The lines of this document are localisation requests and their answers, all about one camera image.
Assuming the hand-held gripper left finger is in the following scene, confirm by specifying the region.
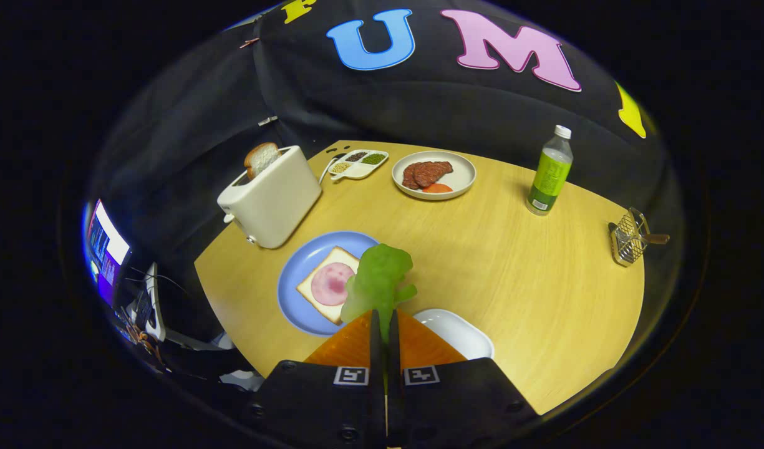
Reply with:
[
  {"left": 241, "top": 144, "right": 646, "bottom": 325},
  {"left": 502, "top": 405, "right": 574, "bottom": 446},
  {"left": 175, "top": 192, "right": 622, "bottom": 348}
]
[{"left": 248, "top": 310, "right": 385, "bottom": 449}]

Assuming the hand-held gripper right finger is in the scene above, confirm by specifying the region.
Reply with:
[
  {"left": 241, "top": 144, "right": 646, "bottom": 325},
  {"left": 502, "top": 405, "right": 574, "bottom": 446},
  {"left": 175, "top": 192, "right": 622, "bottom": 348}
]
[{"left": 387, "top": 310, "right": 538, "bottom": 449}]

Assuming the green lettuce leaf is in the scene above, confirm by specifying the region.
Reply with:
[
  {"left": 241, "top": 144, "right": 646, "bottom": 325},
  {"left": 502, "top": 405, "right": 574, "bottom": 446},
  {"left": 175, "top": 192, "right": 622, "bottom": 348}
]
[{"left": 340, "top": 243, "right": 418, "bottom": 340}]

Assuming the bread slice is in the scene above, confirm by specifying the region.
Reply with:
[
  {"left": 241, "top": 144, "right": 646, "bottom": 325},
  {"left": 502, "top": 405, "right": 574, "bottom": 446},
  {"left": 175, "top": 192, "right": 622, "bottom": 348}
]
[{"left": 244, "top": 142, "right": 281, "bottom": 180}]

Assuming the white rectangular plate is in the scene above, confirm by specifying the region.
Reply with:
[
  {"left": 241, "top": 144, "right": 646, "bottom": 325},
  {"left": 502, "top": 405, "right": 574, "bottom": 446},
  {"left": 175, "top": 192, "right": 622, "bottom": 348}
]
[{"left": 413, "top": 308, "right": 495, "bottom": 360}]

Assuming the pink ham slice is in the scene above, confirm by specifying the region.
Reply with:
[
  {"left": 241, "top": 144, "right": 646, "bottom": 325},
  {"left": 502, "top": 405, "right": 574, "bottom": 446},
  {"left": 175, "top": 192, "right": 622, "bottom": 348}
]
[{"left": 311, "top": 262, "right": 355, "bottom": 306}]

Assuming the square toast slice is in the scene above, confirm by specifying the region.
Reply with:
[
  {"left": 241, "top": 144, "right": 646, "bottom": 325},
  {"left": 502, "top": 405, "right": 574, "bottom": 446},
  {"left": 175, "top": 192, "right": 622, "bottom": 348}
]
[{"left": 296, "top": 246, "right": 361, "bottom": 326}]

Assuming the blue plate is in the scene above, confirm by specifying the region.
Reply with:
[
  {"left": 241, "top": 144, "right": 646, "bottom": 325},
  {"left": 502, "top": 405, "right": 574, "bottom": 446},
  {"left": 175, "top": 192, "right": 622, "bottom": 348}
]
[{"left": 277, "top": 231, "right": 380, "bottom": 337}]

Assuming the white divided dish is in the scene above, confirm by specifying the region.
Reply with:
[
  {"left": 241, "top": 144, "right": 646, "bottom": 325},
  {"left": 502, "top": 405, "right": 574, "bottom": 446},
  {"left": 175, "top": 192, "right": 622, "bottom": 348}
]
[{"left": 327, "top": 149, "right": 389, "bottom": 181}]

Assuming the white toaster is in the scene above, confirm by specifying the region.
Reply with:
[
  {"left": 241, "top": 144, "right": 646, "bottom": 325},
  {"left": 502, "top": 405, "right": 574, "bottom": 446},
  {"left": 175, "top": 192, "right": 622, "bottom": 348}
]
[{"left": 217, "top": 145, "right": 323, "bottom": 250}]

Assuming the round white plate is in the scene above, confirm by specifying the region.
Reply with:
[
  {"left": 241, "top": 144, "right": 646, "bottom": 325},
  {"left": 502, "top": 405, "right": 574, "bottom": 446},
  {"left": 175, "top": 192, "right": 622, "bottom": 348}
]
[{"left": 392, "top": 150, "right": 476, "bottom": 201}]

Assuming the white stand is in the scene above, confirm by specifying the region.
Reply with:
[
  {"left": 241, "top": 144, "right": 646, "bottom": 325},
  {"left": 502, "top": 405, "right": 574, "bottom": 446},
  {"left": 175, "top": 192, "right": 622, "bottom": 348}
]
[{"left": 142, "top": 262, "right": 168, "bottom": 342}]

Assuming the green label bottle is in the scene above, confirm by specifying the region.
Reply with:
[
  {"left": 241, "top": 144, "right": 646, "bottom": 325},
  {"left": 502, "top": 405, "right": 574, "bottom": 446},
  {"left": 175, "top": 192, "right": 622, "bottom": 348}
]
[{"left": 525, "top": 125, "right": 574, "bottom": 216}]

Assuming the black backdrop cloth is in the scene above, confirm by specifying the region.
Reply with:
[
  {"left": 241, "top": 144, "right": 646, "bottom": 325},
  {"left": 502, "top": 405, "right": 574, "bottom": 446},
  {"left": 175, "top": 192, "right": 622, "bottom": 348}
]
[{"left": 89, "top": 0, "right": 675, "bottom": 294}]

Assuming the computer monitor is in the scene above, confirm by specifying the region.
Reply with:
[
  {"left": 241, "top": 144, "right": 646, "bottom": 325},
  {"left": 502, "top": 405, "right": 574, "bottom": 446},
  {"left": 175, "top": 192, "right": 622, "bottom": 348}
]
[{"left": 84, "top": 200, "right": 133, "bottom": 306}]

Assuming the white toaster cable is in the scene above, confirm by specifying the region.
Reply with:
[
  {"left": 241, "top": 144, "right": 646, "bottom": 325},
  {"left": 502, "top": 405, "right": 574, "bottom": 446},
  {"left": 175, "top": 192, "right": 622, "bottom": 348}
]
[{"left": 318, "top": 156, "right": 345, "bottom": 185}]

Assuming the wire basket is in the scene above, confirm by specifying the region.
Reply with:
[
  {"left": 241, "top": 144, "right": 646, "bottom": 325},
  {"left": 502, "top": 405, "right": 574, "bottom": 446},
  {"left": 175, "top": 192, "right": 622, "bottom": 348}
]
[{"left": 608, "top": 207, "right": 650, "bottom": 268}]

